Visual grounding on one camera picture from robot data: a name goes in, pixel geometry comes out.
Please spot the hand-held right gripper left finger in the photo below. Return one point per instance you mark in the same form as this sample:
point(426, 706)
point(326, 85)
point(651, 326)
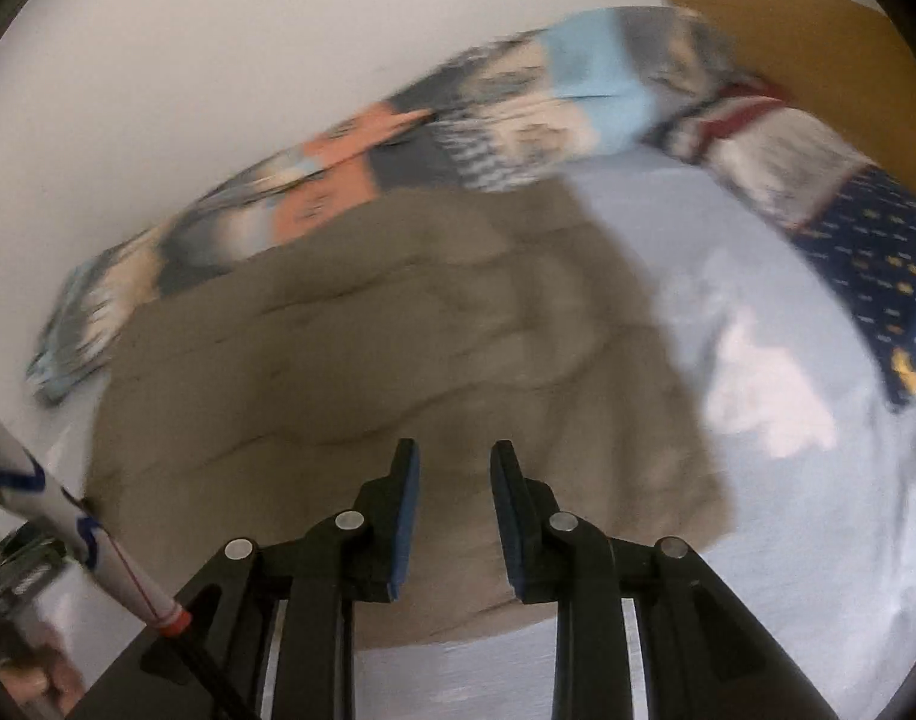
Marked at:
point(405, 517)

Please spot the person's left hand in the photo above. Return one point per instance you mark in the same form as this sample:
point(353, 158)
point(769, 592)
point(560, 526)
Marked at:
point(45, 671)

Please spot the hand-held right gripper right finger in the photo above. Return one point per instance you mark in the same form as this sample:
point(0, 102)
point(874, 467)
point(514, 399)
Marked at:
point(505, 517)

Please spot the olive hooded puffer jacket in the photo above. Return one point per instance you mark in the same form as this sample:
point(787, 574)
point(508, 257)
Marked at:
point(353, 360)

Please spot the wooden headboard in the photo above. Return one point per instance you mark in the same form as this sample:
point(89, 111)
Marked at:
point(803, 30)

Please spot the patchwork printed blanket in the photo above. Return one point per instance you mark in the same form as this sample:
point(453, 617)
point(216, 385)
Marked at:
point(495, 127)

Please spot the navy dotted patchwork pillow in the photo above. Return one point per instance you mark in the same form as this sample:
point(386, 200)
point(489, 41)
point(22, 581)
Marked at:
point(841, 202)

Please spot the light blue cloud bed sheet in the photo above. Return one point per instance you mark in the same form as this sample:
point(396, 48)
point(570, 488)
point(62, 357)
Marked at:
point(765, 540)

